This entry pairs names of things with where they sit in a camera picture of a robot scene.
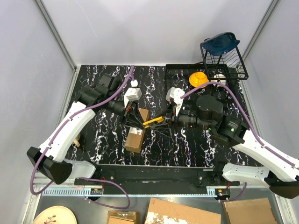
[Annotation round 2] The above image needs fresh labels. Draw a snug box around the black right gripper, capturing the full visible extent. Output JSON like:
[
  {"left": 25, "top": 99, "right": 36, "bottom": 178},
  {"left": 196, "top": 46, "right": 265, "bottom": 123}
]
[{"left": 151, "top": 101, "right": 214, "bottom": 137}]

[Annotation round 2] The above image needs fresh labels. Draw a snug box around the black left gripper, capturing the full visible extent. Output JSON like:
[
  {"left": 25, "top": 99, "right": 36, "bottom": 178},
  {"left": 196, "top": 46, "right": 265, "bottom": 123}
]
[{"left": 106, "top": 94, "right": 146, "bottom": 129}]

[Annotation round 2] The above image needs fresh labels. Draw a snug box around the yellow utility knife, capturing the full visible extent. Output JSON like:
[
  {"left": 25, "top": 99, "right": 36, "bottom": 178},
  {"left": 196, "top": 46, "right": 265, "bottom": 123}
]
[{"left": 143, "top": 116, "right": 164, "bottom": 128}]

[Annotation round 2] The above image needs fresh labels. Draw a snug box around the brown cardboard express box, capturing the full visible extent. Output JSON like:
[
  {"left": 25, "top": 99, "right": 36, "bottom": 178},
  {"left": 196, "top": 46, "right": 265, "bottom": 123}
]
[{"left": 125, "top": 108, "right": 150, "bottom": 154}]

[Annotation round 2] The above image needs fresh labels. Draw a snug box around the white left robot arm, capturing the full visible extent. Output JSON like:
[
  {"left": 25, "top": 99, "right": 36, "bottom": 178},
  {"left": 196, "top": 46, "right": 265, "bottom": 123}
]
[{"left": 27, "top": 72, "right": 145, "bottom": 185}]

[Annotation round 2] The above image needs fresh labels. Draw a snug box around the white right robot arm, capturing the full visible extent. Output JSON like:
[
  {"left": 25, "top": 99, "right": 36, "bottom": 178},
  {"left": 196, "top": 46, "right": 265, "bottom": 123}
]
[{"left": 165, "top": 93, "right": 299, "bottom": 189}]

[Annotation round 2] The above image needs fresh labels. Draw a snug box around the small cardboard box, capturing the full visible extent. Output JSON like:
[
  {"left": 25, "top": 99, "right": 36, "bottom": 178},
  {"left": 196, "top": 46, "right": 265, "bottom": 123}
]
[{"left": 107, "top": 210, "right": 140, "bottom": 224}]

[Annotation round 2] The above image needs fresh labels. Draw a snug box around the cardboard box at corner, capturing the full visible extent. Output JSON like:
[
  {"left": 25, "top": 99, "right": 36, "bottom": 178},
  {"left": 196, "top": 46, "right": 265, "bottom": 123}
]
[{"left": 222, "top": 198, "right": 277, "bottom": 224}]

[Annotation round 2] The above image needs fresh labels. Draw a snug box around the black drain tray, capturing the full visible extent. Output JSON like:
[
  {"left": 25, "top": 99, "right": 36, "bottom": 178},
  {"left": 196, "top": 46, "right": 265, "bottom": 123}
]
[{"left": 165, "top": 63, "right": 243, "bottom": 104}]

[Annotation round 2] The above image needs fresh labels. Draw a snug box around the yellow plastic cup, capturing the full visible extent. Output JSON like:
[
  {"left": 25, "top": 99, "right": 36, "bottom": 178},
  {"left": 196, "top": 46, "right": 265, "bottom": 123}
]
[{"left": 189, "top": 71, "right": 209, "bottom": 88}]

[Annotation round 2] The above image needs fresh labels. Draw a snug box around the beige ceramic mug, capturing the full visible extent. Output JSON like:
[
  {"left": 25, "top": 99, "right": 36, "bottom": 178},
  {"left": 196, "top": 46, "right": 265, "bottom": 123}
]
[{"left": 73, "top": 134, "right": 81, "bottom": 147}]

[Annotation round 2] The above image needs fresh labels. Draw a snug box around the white small cup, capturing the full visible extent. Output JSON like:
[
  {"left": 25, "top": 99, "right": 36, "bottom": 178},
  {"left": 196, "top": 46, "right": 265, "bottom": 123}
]
[{"left": 213, "top": 73, "right": 227, "bottom": 85}]

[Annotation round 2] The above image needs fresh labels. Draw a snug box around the blue bowl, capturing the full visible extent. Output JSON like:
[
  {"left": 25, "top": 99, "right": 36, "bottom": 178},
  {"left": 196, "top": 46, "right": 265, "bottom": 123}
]
[{"left": 206, "top": 32, "right": 241, "bottom": 56}]

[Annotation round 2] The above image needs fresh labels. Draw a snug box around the flat cardboard sheet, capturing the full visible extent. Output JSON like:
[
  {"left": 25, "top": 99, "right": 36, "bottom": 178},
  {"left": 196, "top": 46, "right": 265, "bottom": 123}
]
[{"left": 144, "top": 198, "right": 221, "bottom": 224}]

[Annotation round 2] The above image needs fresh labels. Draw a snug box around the patterned ceramic plate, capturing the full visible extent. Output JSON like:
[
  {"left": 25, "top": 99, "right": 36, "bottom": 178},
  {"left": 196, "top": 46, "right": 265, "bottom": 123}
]
[{"left": 33, "top": 206, "right": 77, "bottom": 224}]

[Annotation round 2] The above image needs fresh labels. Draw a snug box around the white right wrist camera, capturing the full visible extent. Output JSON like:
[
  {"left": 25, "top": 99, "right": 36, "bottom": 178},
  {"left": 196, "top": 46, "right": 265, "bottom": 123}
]
[{"left": 166, "top": 87, "right": 185, "bottom": 108}]

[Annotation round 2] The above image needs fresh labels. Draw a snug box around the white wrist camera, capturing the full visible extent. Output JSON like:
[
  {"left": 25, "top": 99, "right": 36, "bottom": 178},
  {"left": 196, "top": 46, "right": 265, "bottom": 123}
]
[
  {"left": 124, "top": 80, "right": 142, "bottom": 107},
  {"left": 166, "top": 87, "right": 185, "bottom": 108}
]

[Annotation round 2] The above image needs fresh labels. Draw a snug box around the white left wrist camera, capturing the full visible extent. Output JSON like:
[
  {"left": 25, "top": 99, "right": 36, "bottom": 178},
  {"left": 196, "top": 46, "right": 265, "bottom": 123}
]
[{"left": 124, "top": 80, "right": 142, "bottom": 107}]

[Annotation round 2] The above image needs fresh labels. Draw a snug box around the black wire dish rack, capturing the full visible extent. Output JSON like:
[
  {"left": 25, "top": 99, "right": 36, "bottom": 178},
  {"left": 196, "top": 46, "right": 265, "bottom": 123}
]
[{"left": 200, "top": 43, "right": 249, "bottom": 82}]

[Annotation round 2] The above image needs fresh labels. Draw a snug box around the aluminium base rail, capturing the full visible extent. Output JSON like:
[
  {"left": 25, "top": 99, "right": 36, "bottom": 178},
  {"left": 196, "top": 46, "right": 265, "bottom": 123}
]
[{"left": 28, "top": 168, "right": 234, "bottom": 196}]

